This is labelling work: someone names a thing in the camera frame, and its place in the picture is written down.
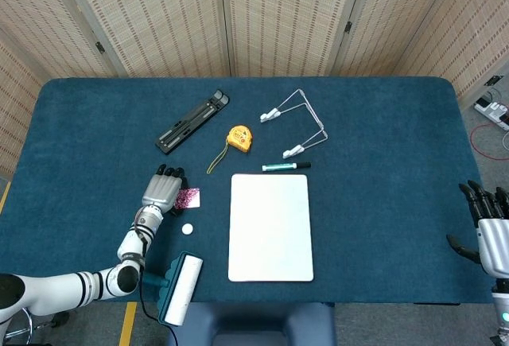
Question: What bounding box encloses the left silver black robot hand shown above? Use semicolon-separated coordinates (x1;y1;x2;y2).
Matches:
141;164;188;216

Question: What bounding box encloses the blue felt table cover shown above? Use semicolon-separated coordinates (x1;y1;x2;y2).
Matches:
0;76;500;306

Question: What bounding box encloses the blue padded seat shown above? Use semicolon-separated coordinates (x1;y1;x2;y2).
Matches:
166;301;337;346

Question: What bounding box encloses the bamboo folding screen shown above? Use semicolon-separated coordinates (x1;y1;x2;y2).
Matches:
0;0;509;180

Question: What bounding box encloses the teal lint roller orange handle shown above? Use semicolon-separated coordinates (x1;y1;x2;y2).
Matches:
142;251;204;327

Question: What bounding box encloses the green whiteboard marker black cap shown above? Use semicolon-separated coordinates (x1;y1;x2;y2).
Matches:
261;161;312;173

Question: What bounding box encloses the white wire stand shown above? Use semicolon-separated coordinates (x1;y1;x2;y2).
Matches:
259;88;329;159

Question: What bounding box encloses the white power strip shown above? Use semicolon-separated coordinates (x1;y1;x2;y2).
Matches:
472;97;509;131

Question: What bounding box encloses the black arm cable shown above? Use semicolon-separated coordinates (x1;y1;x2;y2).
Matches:
137;270;179;346

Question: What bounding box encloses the yellow floor tape strip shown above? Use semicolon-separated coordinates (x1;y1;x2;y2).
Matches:
119;301;138;346

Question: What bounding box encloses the pink glitter card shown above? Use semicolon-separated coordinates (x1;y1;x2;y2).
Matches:
174;187;201;208

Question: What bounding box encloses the yellow tape measure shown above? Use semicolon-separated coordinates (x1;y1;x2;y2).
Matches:
205;124;255;175

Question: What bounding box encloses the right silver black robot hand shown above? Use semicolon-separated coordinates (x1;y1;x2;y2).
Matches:
445;180;509;276

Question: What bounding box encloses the black folding stand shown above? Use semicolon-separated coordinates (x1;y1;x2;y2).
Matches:
154;89;231;156

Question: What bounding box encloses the red cable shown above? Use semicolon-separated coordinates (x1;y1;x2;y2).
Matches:
469;123;509;161

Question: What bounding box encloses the white rectangular board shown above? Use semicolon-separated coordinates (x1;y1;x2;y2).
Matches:
227;173;315;283

